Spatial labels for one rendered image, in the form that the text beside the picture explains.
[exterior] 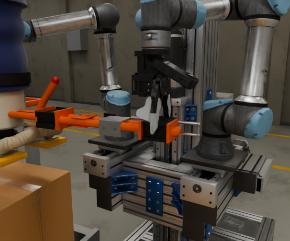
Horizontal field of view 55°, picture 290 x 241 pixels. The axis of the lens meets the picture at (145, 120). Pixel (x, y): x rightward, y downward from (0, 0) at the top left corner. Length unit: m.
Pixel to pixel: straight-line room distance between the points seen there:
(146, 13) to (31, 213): 0.81
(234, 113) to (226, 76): 6.02
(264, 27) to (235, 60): 5.95
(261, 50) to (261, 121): 0.24
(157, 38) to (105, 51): 0.79
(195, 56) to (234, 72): 5.71
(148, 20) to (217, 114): 0.52
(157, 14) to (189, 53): 0.65
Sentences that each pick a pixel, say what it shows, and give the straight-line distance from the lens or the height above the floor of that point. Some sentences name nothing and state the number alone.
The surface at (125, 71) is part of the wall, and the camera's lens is 8.34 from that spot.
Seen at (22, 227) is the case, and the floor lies 0.84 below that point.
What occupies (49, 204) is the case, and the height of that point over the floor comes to 0.86.
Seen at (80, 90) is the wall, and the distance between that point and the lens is 9.59.
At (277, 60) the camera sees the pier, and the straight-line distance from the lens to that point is 6.71.
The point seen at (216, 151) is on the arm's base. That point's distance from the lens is 1.13.
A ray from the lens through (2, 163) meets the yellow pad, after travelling 0.91.
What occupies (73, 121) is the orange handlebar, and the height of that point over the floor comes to 1.25.
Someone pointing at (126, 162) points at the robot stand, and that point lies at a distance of 1.34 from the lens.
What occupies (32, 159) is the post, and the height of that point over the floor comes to 0.84.
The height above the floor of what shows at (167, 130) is 1.25.
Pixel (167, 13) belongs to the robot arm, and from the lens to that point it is 0.71.
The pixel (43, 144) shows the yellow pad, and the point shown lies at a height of 1.13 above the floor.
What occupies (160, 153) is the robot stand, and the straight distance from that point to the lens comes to 1.37.
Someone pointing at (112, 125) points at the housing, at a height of 1.25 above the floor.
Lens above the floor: 1.42
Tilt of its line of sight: 12 degrees down
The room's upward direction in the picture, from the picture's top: straight up
